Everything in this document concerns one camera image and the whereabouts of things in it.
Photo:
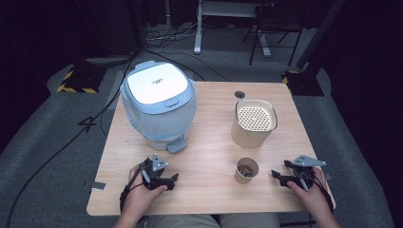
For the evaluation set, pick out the black yellow striped stand base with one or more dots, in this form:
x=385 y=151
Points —
x=304 y=84
x=80 y=80

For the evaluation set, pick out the person's right hand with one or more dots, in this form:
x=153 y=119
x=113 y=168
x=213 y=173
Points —
x=315 y=198

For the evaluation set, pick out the light blue pedal trash bin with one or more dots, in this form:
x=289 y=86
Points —
x=158 y=107

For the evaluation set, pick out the dark scraps in cup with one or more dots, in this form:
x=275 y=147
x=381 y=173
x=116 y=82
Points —
x=246 y=172

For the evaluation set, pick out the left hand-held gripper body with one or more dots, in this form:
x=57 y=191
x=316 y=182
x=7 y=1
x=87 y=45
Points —
x=156 y=164

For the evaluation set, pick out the black chair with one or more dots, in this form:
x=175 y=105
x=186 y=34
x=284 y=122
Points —
x=274 y=19

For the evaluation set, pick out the dark slanted metal pole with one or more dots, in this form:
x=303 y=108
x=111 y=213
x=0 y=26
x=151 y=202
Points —
x=320 y=33

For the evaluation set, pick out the small brown paper cup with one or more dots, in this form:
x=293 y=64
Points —
x=242 y=180

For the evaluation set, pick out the white desk frame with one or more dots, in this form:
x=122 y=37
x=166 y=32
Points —
x=198 y=38

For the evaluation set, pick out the grey tape strip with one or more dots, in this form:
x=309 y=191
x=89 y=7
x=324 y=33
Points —
x=99 y=185

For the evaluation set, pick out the person's left hand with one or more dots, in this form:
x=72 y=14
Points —
x=138 y=198

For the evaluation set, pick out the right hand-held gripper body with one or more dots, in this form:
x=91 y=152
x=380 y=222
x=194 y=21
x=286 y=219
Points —
x=304 y=161

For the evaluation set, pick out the beige container with perforated strainer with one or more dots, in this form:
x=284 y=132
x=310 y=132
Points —
x=247 y=136

